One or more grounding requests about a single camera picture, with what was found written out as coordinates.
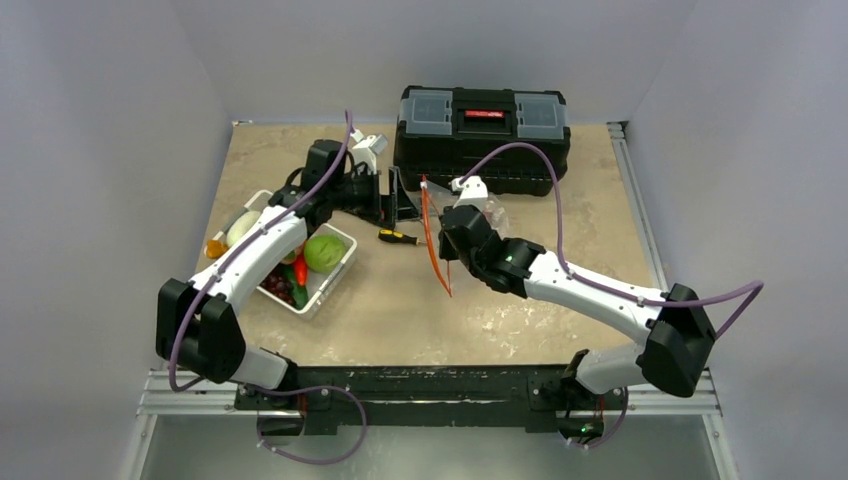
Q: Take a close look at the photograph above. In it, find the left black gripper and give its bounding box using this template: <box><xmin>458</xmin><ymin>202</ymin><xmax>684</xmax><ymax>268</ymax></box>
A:
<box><xmin>328</xmin><ymin>167</ymin><xmax>420</xmax><ymax>223</ymax></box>

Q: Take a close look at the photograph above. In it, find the clear zip top bag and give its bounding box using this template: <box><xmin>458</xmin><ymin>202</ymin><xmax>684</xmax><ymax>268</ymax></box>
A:
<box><xmin>419</xmin><ymin>176</ymin><xmax>510</xmax><ymax>298</ymax></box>

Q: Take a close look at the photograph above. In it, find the green cabbage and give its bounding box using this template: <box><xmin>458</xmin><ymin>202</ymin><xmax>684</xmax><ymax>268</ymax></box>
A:
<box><xmin>302</xmin><ymin>234</ymin><xmax>347</xmax><ymax>274</ymax></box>

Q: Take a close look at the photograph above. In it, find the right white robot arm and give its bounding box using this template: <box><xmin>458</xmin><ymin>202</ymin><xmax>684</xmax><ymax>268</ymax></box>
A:
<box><xmin>439</xmin><ymin>205</ymin><xmax>717</xmax><ymax>407</ymax></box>

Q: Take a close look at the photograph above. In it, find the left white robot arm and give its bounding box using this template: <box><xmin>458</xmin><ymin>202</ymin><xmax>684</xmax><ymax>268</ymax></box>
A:
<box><xmin>155</xmin><ymin>131</ymin><xmax>412</xmax><ymax>409</ymax></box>

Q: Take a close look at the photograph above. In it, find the yellow black screwdriver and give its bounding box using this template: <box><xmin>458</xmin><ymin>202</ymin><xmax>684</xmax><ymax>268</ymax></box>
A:
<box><xmin>378</xmin><ymin>229</ymin><xmax>426</xmax><ymax>246</ymax></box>

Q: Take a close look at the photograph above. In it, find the black plastic toolbox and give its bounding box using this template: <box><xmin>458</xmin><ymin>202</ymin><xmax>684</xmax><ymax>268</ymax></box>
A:
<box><xmin>393</xmin><ymin>85</ymin><xmax>571</xmax><ymax>197</ymax></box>

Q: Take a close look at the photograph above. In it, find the green cucumber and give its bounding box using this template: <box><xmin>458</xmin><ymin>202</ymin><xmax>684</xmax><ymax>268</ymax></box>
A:
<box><xmin>284</xmin><ymin>265</ymin><xmax>309</xmax><ymax>310</ymax></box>

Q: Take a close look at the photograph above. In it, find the purple grape bunch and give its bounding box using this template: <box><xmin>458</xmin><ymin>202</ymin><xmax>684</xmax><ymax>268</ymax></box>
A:
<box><xmin>260</xmin><ymin>273</ymin><xmax>296</xmax><ymax>307</ymax></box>

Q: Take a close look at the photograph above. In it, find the white radish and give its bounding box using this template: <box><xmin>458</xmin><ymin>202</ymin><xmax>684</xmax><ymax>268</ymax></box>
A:
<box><xmin>225</xmin><ymin>210</ymin><xmax>261</xmax><ymax>247</ymax></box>

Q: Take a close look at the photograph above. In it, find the orange small fruit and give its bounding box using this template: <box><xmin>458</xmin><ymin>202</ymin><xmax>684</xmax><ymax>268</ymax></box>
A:
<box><xmin>204</xmin><ymin>239</ymin><xmax>229</xmax><ymax>260</ymax></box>

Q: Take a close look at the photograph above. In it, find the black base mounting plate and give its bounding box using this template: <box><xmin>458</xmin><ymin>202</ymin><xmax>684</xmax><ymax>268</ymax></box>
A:
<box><xmin>234</xmin><ymin>364</ymin><xmax>626</xmax><ymax>439</ymax></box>

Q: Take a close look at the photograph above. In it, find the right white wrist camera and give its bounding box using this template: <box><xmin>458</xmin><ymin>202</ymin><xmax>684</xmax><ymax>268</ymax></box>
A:
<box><xmin>450</xmin><ymin>175</ymin><xmax>489</xmax><ymax>211</ymax></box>

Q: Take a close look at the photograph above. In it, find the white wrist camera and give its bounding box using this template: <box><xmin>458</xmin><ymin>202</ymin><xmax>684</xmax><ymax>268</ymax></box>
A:
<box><xmin>348</xmin><ymin>129</ymin><xmax>388</xmax><ymax>175</ymax></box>
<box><xmin>450</xmin><ymin>175</ymin><xmax>489</xmax><ymax>211</ymax></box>

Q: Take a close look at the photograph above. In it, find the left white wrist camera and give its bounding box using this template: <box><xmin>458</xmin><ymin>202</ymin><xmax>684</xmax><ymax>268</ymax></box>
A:
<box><xmin>348</xmin><ymin>129</ymin><xmax>388</xmax><ymax>175</ymax></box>

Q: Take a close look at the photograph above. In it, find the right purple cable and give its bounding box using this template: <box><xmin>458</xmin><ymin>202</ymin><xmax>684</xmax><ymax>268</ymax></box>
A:
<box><xmin>457</xmin><ymin>142</ymin><xmax>765</xmax><ymax>340</ymax></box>

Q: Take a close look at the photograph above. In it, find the aluminium frame rail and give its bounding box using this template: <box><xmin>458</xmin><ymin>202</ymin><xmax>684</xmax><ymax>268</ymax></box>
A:
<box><xmin>136</xmin><ymin>370</ymin><xmax>721</xmax><ymax>416</ymax></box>

